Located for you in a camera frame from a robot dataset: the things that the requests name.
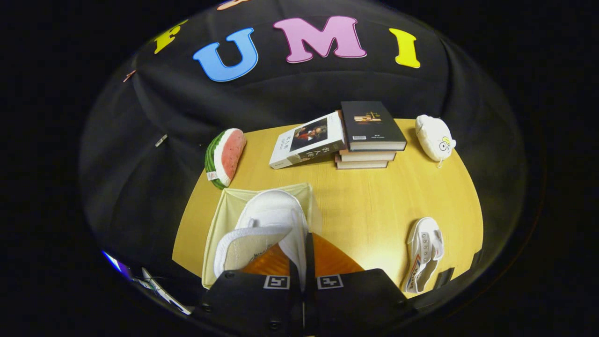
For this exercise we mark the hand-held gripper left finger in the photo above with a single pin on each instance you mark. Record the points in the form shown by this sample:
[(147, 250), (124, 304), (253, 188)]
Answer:
[(252, 304)]

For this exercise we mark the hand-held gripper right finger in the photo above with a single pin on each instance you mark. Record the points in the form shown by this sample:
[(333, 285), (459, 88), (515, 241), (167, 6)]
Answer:
[(355, 299)]

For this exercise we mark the white canvas shoe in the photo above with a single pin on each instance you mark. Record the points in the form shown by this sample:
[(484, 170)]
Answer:
[(271, 210), (423, 252)]

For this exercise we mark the cream fabric storage box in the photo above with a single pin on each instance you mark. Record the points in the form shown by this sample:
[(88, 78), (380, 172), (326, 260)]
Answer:
[(224, 206)]

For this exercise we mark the black table clamp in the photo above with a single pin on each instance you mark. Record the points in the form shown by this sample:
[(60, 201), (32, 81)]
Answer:
[(443, 278)]

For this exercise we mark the brown cover book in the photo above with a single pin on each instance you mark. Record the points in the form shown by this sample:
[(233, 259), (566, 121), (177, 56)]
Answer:
[(369, 156), (362, 164)]

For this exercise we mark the watermelon slice plush toy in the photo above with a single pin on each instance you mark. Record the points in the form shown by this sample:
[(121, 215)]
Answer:
[(229, 154)]

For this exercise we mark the white portrait cover book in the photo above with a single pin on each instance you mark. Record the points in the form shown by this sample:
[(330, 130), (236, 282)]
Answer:
[(309, 140)]

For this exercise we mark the black cover book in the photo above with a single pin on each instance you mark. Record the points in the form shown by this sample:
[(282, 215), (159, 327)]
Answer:
[(372, 124)]

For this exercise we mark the white plush toy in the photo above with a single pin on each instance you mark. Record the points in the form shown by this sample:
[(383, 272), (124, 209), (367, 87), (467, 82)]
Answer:
[(433, 135)]

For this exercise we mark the white clip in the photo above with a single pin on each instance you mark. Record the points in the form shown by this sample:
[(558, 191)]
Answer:
[(161, 140)]

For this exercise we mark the pink clip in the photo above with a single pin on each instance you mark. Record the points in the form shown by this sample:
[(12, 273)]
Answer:
[(129, 76)]

